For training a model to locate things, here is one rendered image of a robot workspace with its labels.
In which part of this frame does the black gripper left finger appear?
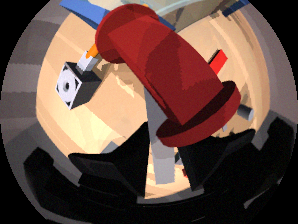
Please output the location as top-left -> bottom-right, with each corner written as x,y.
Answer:
68,121 -> 150,198

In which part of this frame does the grey cylinder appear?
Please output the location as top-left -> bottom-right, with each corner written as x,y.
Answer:
237,104 -> 254,121

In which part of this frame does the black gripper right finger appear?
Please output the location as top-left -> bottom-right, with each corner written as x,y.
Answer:
177,128 -> 255,192

